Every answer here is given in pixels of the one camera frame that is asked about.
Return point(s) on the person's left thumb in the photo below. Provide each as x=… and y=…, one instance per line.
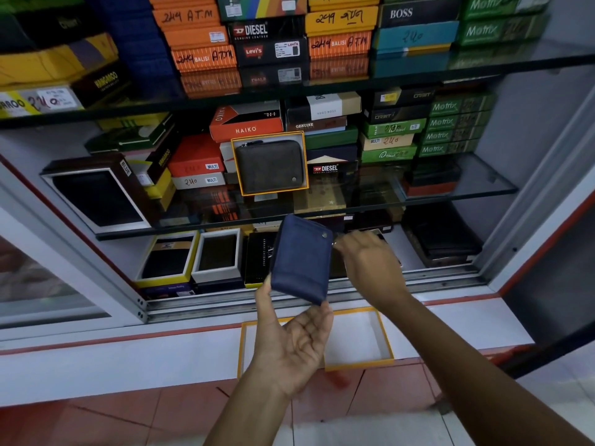
x=265, y=301

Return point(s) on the long glass shelf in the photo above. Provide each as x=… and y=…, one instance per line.
x=297, y=94

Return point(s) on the yellow-rimmed box with black wallet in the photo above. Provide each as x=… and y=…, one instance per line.
x=167, y=262

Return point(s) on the large brown window box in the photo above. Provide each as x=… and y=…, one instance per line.
x=100, y=195

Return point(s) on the empty white box orange rim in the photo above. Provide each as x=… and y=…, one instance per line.
x=358, y=339

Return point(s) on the teal wallet box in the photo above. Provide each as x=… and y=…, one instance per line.
x=416, y=37

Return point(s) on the dark green printed box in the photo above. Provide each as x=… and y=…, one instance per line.
x=458, y=121
x=460, y=105
x=453, y=135
x=446, y=148

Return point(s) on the orange-rimmed wallet display box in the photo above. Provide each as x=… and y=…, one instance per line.
x=234, y=155

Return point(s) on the bright green printed box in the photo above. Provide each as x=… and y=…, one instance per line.
x=504, y=4
x=502, y=28

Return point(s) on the orange box handwritten mark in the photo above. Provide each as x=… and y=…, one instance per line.
x=186, y=16

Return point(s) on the black box silver lettering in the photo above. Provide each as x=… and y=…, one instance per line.
x=418, y=13

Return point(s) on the brown zip wallet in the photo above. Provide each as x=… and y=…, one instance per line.
x=269, y=167

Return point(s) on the orange box white sticker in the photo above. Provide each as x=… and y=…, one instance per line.
x=195, y=38

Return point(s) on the person's right fingers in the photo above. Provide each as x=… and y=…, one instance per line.
x=349, y=241

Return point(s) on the red and black box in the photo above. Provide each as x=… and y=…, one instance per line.
x=430, y=181

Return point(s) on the person's left forearm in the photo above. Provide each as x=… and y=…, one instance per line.
x=246, y=418

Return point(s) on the red-orange wallet box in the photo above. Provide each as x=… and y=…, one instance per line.
x=246, y=125

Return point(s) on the white-rimmed box with dark wallet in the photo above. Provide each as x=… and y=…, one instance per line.
x=217, y=253

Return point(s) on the cream box handwritten mark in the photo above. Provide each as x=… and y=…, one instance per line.
x=386, y=142

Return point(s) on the green box handwritten mark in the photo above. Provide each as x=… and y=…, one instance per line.
x=395, y=128
x=388, y=155

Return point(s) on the black box yellow sticker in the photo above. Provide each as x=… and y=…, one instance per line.
x=404, y=97

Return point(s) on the person's left hand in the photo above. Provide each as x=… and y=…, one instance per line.
x=283, y=352

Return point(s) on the black and cream box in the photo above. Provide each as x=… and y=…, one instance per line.
x=325, y=106

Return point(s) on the aluminium sliding door track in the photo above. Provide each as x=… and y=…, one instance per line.
x=418, y=285

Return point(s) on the yellow box white label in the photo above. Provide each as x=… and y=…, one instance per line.
x=42, y=103

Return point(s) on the short glass shelf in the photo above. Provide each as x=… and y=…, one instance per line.
x=325, y=209

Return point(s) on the black box white lettering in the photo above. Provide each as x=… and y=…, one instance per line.
x=258, y=260

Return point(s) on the yellow box handwritten mark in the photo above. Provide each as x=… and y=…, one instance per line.
x=341, y=20

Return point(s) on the sliding glass door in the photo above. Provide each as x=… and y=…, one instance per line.
x=60, y=274

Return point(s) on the pile of dark wallets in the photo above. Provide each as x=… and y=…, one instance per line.
x=441, y=236

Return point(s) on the person's right forearm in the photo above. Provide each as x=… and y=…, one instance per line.
x=465, y=380

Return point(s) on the gold box with star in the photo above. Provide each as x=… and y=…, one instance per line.
x=320, y=199

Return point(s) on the black box red patch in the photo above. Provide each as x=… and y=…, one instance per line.
x=269, y=51

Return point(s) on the green multicolour box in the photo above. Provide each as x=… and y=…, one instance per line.
x=260, y=6

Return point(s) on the red wallet box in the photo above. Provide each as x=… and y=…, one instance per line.
x=195, y=155

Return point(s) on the black and yellow box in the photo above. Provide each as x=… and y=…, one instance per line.
x=162, y=157

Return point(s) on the plain green box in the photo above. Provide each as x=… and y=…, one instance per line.
x=332, y=138

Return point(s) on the yellow wallet box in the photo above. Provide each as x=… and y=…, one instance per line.
x=51, y=62

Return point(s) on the black box white logo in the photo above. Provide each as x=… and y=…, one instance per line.
x=267, y=30

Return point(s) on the orange striped box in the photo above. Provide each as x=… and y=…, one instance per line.
x=204, y=58
x=339, y=44

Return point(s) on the brown wallet box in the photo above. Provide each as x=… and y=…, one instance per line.
x=316, y=124

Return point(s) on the black wallet box white print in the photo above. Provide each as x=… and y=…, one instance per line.
x=395, y=115

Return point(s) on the black box red logo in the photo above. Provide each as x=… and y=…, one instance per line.
x=332, y=164

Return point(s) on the blue wallet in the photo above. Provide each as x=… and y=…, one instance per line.
x=300, y=260

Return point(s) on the person's right hand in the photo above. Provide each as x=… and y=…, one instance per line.
x=372, y=269

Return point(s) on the green and black box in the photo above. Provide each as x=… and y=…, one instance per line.
x=130, y=134

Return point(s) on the aluminium cabinet frame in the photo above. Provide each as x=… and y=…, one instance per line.
x=525, y=204

